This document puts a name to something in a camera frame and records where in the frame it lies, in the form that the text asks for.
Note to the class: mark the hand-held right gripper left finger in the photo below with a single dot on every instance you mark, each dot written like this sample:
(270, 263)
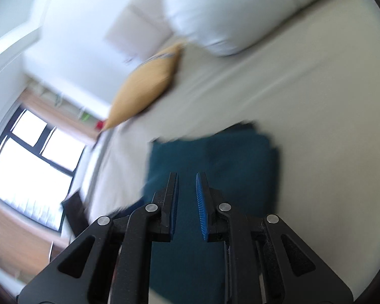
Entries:
(174, 207)

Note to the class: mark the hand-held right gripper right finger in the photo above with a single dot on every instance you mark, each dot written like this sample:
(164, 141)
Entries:
(202, 209)

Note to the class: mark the teal knit sweater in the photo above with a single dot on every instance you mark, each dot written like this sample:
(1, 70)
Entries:
(215, 164)

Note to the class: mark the dark object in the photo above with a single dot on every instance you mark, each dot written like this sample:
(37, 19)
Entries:
(76, 212)

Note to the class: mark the red box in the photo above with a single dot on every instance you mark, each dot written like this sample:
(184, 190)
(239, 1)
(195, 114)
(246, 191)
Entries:
(100, 125)

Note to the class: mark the yellow pillow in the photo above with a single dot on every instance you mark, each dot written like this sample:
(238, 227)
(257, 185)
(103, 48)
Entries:
(145, 91)

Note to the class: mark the green container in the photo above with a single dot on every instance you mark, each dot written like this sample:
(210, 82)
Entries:
(85, 117)

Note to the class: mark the bed with beige sheet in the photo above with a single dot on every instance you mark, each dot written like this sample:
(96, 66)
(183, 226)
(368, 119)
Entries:
(319, 133)

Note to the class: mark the beige curtain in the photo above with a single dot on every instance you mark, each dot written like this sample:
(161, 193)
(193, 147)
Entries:
(66, 117)

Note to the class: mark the black framed window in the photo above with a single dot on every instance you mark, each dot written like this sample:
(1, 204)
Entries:
(28, 164)

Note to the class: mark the beige padded headboard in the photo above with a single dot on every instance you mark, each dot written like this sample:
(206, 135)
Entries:
(136, 25)

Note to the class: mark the white pillow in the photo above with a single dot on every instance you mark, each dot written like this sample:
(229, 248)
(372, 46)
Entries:
(240, 9)

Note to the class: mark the white wall shelf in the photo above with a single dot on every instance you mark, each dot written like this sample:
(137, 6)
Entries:
(69, 101)

